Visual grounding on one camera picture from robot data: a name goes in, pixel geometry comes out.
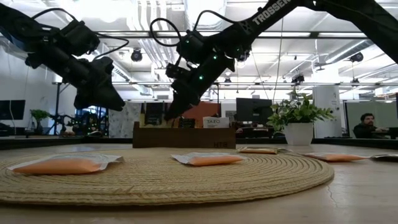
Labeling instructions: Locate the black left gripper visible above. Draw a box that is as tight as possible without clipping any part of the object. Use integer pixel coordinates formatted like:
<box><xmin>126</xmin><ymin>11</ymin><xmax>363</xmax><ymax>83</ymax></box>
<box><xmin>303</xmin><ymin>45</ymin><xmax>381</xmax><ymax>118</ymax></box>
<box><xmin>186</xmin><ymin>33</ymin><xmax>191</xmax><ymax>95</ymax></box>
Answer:
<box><xmin>26</xmin><ymin>46</ymin><xmax>126</xmax><ymax>112</ymax></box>

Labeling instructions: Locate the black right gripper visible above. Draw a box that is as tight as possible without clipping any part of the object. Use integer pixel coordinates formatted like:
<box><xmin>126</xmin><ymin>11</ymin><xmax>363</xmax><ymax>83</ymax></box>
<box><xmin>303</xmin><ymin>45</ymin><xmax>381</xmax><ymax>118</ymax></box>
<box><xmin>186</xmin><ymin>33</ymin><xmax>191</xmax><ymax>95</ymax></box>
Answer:
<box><xmin>164</xmin><ymin>51</ymin><xmax>236</xmax><ymax>122</ymax></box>

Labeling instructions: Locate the yellow mango tea packet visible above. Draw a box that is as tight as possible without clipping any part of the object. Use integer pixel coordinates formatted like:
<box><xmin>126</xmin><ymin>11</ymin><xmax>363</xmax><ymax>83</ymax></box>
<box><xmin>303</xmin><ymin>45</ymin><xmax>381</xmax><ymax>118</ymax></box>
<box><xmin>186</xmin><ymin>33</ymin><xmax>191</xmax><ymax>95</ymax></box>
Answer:
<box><xmin>178</xmin><ymin>117</ymin><xmax>196</xmax><ymax>128</ymax></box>
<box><xmin>236</xmin><ymin>146</ymin><xmax>292</xmax><ymax>156</ymax></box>

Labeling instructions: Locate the orange partition panel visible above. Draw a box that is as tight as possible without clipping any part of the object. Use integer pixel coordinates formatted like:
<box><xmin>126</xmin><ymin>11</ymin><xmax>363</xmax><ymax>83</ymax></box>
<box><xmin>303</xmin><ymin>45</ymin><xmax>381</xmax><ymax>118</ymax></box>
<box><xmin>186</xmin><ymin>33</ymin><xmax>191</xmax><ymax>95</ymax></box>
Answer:
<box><xmin>182</xmin><ymin>101</ymin><xmax>222</xmax><ymax>128</ymax></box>

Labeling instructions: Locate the dark partition panel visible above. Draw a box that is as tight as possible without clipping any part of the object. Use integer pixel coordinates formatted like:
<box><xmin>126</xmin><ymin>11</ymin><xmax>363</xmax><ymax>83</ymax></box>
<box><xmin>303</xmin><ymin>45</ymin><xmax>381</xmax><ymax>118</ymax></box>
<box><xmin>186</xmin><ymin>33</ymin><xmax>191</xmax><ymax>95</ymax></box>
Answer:
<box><xmin>145</xmin><ymin>102</ymin><xmax>169</xmax><ymax>128</ymax></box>

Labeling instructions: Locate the grey patterned partition panel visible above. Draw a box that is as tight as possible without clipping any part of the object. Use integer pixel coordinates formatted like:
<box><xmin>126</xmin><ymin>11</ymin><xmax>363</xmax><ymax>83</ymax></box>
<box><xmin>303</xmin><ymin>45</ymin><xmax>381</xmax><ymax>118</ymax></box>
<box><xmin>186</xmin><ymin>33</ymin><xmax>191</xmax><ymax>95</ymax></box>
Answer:
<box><xmin>108</xmin><ymin>101</ymin><xmax>143</xmax><ymax>139</ymax></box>

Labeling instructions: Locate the brown wooden organizer box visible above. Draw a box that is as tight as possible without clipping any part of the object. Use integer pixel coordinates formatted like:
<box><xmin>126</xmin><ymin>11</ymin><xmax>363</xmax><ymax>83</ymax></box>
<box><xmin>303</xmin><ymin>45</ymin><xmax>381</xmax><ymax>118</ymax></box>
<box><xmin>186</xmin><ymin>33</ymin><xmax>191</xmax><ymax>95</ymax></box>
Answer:
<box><xmin>132</xmin><ymin>121</ymin><xmax>236</xmax><ymax>149</ymax></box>

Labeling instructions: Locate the small background potted plant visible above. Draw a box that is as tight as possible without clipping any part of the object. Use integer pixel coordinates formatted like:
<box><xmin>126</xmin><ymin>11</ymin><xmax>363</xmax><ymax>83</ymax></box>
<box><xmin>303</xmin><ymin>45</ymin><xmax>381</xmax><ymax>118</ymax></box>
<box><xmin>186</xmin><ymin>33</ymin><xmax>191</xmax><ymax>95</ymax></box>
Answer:
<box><xmin>30</xmin><ymin>108</ymin><xmax>50</xmax><ymax>135</ymax></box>

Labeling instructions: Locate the black computer monitor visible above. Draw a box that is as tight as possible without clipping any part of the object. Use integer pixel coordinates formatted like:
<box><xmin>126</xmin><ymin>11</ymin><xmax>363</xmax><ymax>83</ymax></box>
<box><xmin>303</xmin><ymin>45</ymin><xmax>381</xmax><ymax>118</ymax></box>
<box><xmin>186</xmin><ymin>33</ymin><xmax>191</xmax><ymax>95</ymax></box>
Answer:
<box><xmin>0</xmin><ymin>99</ymin><xmax>26</xmax><ymax>121</ymax></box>
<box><xmin>235</xmin><ymin>98</ymin><xmax>273</xmax><ymax>124</ymax></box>

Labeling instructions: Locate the round woven straw placemat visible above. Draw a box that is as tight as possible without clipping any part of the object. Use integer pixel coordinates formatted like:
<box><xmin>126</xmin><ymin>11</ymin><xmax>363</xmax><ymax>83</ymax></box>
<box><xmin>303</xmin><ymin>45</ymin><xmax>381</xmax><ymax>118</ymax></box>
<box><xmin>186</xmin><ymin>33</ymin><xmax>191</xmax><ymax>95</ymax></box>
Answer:
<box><xmin>0</xmin><ymin>147</ymin><xmax>335</xmax><ymax>208</ymax></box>

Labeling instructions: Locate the green plant in white pot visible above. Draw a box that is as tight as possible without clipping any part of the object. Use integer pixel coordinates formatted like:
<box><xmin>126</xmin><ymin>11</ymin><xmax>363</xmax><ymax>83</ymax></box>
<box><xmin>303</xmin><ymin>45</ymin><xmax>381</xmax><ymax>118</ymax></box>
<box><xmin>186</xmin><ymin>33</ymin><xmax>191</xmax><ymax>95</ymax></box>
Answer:
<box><xmin>266</xmin><ymin>91</ymin><xmax>335</xmax><ymax>146</ymax></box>

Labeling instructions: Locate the white room pillar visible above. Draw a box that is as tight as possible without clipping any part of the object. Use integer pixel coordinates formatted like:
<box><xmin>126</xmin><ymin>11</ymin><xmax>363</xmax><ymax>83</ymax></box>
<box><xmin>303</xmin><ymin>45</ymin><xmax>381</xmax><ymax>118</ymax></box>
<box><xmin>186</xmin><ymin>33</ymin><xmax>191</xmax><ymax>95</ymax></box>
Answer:
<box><xmin>312</xmin><ymin>85</ymin><xmax>343</xmax><ymax>138</ymax></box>

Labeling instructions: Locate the pale green partition panel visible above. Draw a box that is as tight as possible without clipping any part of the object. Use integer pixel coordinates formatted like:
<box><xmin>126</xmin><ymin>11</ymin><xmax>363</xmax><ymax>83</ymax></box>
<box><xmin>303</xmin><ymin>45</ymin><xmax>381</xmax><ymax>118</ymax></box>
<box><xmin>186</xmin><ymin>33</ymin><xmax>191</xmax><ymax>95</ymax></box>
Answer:
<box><xmin>345</xmin><ymin>101</ymin><xmax>398</xmax><ymax>140</ymax></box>

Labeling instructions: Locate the person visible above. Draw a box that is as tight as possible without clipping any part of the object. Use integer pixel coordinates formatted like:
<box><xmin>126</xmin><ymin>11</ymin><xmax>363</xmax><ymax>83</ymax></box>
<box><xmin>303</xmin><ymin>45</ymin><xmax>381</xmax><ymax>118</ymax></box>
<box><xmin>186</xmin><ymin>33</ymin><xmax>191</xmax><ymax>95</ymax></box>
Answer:
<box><xmin>353</xmin><ymin>113</ymin><xmax>389</xmax><ymax>139</ymax></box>

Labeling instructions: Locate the black office desk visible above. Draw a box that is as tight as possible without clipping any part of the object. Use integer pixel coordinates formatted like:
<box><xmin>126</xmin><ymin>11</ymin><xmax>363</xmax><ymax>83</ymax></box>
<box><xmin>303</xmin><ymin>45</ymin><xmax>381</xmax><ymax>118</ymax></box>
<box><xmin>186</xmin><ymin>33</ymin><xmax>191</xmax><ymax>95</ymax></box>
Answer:
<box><xmin>373</xmin><ymin>126</ymin><xmax>398</xmax><ymax>140</ymax></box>

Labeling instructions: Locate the black metal table frame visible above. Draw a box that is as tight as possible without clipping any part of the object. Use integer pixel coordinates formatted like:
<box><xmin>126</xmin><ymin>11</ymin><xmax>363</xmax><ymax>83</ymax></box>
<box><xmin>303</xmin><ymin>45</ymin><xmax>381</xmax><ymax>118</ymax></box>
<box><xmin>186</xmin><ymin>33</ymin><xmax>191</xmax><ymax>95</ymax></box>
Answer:
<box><xmin>0</xmin><ymin>135</ymin><xmax>398</xmax><ymax>150</ymax></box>

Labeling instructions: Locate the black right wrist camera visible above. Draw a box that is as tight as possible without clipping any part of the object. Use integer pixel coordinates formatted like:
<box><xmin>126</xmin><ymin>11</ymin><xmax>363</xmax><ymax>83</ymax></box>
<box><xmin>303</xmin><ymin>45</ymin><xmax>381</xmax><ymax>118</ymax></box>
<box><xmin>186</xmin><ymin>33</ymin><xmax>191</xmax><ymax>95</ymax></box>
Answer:
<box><xmin>177</xmin><ymin>30</ymin><xmax>206</xmax><ymax>63</ymax></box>

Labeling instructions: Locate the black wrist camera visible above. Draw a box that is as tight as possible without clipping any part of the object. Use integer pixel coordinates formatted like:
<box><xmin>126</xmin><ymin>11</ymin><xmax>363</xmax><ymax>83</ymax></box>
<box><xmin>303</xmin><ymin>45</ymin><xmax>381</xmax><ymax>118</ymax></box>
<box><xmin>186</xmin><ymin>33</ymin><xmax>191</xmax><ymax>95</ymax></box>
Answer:
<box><xmin>177</xmin><ymin>30</ymin><xmax>206</xmax><ymax>63</ymax></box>
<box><xmin>58</xmin><ymin>19</ymin><xmax>101</xmax><ymax>57</ymax></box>

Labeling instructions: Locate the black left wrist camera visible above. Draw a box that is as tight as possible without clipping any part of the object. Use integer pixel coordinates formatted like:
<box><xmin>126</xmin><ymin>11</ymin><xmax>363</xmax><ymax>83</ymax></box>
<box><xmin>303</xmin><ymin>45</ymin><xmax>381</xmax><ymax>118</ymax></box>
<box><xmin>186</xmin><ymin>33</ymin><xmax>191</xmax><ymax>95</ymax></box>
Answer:
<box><xmin>58</xmin><ymin>19</ymin><xmax>101</xmax><ymax>57</ymax></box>

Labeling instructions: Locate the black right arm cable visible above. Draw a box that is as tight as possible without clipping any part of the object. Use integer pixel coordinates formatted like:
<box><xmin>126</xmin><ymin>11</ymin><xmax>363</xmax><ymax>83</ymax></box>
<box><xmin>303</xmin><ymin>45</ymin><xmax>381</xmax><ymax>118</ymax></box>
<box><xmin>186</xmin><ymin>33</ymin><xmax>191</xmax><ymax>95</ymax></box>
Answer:
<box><xmin>150</xmin><ymin>10</ymin><xmax>237</xmax><ymax>47</ymax></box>

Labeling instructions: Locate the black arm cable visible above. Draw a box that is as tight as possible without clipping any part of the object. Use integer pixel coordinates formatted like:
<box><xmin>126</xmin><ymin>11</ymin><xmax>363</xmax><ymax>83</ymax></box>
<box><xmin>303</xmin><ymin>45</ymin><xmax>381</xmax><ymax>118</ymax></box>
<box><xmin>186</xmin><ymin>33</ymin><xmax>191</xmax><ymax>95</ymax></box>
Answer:
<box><xmin>30</xmin><ymin>7</ymin><xmax>130</xmax><ymax>62</ymax></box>
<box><xmin>150</xmin><ymin>10</ymin><xmax>237</xmax><ymax>47</ymax></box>

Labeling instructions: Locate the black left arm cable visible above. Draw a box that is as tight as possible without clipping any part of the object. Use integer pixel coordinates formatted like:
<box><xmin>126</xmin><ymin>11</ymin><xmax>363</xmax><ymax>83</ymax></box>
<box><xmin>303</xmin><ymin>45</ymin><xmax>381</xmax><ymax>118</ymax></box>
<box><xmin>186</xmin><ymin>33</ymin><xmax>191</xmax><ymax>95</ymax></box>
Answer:
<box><xmin>30</xmin><ymin>7</ymin><xmax>130</xmax><ymax>62</ymax></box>

